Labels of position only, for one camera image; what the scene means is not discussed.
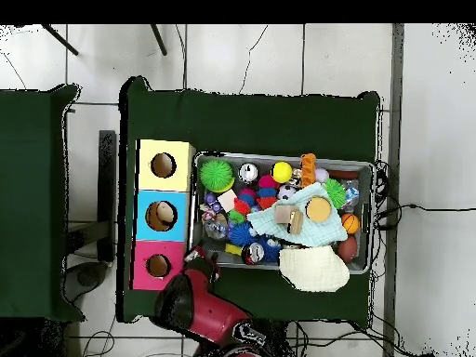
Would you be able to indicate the orange plastic toy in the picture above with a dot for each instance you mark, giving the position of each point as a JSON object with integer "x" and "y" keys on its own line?
{"x": 308, "y": 170}

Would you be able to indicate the toy hamburger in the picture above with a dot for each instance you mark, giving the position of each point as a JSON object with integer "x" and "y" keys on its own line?
{"x": 318, "y": 209}

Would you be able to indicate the grey round base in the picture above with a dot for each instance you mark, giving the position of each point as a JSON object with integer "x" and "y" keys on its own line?
{"x": 87, "y": 277}

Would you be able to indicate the clear plastic bottle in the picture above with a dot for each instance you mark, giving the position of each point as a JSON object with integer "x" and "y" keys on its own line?
{"x": 215, "y": 228}

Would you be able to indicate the small orange basketball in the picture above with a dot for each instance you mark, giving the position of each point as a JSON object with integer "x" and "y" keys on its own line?
{"x": 350, "y": 223}

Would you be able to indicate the wooden box with three holes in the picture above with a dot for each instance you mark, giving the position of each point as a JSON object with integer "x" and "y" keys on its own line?
{"x": 163, "y": 178}

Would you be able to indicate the light teal waffle cloth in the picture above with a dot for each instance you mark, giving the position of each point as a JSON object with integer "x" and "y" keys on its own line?
{"x": 319, "y": 232}

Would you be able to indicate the crumpled printed paper ball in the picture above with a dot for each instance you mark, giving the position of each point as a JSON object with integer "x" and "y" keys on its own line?
{"x": 207, "y": 214}

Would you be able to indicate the cream waffle cloth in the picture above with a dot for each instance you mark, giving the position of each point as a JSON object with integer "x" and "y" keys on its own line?
{"x": 316, "y": 269}

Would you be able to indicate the plain wooden block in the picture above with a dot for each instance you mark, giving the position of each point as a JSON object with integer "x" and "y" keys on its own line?
{"x": 284, "y": 214}

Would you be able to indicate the black metal leg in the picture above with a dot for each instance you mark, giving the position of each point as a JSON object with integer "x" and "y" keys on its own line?
{"x": 159, "y": 39}
{"x": 59, "y": 39}

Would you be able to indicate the yellow ball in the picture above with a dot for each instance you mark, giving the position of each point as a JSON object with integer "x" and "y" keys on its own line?
{"x": 282, "y": 172}

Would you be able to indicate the dark green side tablecloth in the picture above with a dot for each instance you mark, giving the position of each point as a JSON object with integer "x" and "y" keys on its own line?
{"x": 26, "y": 186}

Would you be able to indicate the large green spiky ball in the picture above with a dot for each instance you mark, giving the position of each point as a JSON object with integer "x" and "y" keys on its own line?
{"x": 216, "y": 175}

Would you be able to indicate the small brown football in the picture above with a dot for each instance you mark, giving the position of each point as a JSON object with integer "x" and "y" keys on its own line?
{"x": 348, "y": 248}

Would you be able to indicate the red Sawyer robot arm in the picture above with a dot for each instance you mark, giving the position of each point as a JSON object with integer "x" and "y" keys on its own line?
{"x": 208, "y": 308}

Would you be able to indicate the black upright post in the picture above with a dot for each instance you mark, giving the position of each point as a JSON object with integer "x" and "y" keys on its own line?
{"x": 107, "y": 193}

